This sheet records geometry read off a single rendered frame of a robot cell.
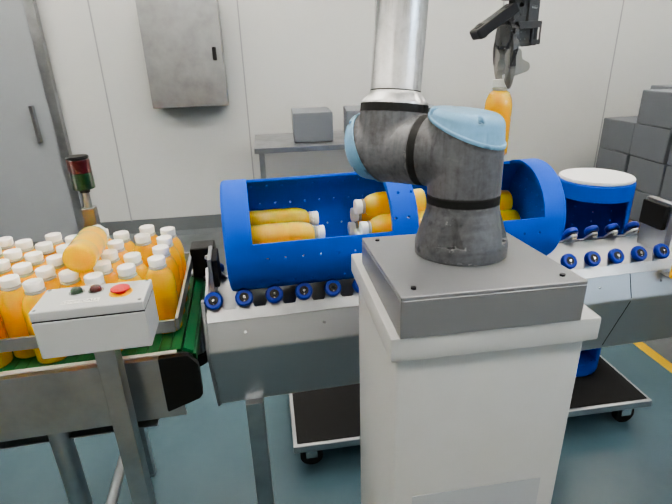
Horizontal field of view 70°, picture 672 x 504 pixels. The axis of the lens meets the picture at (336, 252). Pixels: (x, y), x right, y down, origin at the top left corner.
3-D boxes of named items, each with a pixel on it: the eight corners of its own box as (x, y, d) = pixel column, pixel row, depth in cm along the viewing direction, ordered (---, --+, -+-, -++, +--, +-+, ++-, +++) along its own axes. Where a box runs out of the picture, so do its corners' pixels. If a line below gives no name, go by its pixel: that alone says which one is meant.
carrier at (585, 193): (520, 345, 240) (551, 381, 214) (544, 172, 207) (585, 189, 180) (573, 340, 243) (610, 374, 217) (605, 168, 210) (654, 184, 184)
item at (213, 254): (222, 303, 125) (216, 259, 120) (212, 304, 125) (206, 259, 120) (223, 286, 134) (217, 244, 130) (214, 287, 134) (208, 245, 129)
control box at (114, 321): (152, 346, 94) (143, 299, 90) (41, 360, 91) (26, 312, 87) (159, 320, 103) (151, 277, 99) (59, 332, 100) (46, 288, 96)
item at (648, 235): (667, 252, 147) (680, 204, 142) (656, 254, 147) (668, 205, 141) (642, 241, 157) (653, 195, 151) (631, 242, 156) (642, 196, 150)
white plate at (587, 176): (546, 169, 206) (545, 172, 206) (585, 185, 180) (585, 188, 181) (606, 166, 209) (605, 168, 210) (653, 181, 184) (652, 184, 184)
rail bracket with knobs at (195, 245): (217, 281, 144) (213, 249, 140) (193, 283, 143) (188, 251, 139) (218, 268, 153) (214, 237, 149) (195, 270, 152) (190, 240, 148)
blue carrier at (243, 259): (556, 274, 132) (577, 173, 120) (232, 312, 117) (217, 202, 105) (504, 234, 157) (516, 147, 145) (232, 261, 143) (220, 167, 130)
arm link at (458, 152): (484, 205, 70) (491, 108, 66) (404, 194, 78) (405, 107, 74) (513, 190, 79) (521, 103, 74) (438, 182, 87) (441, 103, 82)
